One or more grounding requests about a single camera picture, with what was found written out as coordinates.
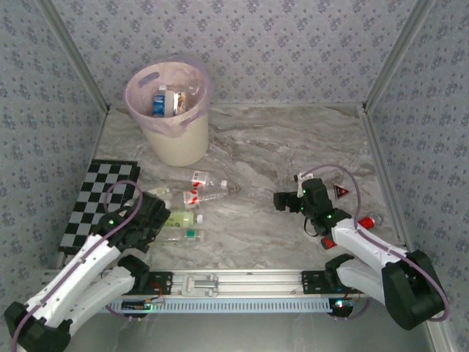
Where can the green tea bottle white cap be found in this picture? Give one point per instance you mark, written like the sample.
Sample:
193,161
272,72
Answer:
183,219

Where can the clear bottle green square label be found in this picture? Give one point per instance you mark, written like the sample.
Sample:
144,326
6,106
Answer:
190,233

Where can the clear bottle red white label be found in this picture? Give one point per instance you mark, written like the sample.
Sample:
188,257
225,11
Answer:
192,199
199,178

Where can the blue label bottle white cap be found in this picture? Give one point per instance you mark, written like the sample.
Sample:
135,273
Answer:
159,104

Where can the white bottle orange print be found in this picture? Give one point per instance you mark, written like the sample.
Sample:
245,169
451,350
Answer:
181,100

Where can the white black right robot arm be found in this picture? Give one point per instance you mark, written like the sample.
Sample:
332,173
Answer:
366,245

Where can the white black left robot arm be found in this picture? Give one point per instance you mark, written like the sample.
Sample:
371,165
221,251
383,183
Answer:
73,271

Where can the cream plastic waste bin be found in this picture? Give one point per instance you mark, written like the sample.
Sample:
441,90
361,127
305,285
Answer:
179,146

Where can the pink plastic bin liner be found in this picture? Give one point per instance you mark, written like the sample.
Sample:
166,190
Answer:
141,102

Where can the small white green container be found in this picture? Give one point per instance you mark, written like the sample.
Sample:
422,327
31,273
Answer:
157,192

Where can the red triangle warning sign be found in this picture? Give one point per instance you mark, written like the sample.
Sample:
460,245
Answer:
340,193

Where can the black grey checkerboard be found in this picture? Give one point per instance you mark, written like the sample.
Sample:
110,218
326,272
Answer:
95,183

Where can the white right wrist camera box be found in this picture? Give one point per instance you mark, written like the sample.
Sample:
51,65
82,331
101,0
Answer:
301,177

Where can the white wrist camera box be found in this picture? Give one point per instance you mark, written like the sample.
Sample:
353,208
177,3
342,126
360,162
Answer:
301,177
128,204

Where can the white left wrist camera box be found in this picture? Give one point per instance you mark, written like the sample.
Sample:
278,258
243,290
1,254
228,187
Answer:
128,204

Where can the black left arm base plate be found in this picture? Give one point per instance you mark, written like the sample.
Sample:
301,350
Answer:
163,282

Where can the grey metal rail bracket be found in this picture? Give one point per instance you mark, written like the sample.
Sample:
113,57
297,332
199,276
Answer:
199,285

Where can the aluminium side rail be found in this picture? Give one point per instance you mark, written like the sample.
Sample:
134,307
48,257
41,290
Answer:
374,146

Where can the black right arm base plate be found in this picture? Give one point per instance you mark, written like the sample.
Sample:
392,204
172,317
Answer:
311,282

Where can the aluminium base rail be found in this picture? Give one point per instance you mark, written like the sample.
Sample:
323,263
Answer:
256,282

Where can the aluminium frame post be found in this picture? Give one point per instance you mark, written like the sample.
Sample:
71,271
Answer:
78,55
395,55

